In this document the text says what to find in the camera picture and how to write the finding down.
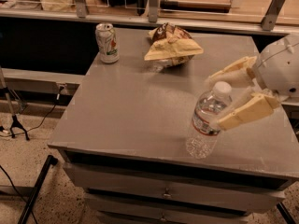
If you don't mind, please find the grey metal bracket middle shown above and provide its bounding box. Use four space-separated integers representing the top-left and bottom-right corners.
148 0 159 22

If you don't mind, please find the white soda can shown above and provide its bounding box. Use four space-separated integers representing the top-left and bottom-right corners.
95 23 119 63

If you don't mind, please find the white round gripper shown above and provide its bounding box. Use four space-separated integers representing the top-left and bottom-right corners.
205 34 299 131

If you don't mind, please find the black floor cable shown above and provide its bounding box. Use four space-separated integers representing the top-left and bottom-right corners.
0 85 64 138

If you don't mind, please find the black metal leg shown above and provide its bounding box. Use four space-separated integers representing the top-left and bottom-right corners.
18 155 58 224

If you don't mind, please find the clear plastic water bottle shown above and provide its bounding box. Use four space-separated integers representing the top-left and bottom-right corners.
186 81 232 159

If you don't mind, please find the grey metal bracket right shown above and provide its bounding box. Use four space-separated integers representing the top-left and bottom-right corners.
261 0 286 31

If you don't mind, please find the grey metal bracket left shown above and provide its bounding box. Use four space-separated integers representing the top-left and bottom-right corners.
74 0 88 18

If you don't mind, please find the grey metal bracket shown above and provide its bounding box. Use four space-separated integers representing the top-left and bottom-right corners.
261 0 286 31
74 0 88 18
148 0 159 22

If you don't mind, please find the black tripod stand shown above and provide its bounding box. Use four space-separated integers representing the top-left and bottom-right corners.
0 66 29 141

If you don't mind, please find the grey drawer cabinet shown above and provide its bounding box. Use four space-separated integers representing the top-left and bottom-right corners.
49 28 299 224

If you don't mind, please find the brown chip bag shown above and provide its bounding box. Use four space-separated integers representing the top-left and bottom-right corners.
144 23 204 67

